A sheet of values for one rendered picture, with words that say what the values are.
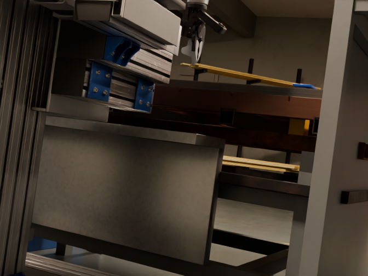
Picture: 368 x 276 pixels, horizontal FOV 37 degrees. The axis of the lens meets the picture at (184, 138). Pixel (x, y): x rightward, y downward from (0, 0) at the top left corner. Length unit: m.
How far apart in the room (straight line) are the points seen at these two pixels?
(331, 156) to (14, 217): 0.76
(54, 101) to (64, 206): 0.64
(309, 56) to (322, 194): 8.77
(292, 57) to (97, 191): 8.36
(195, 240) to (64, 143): 0.59
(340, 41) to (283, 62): 8.78
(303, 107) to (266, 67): 8.50
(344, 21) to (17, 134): 0.79
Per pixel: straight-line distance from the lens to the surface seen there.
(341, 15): 1.25
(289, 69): 9.96
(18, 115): 1.36
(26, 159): 1.39
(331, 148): 1.21
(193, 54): 1.94
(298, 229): 1.63
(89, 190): 1.86
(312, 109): 1.58
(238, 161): 8.39
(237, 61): 10.26
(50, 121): 1.77
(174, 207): 1.68
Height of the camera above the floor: 0.64
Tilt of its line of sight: 1 degrees up
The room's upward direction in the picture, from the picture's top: 8 degrees clockwise
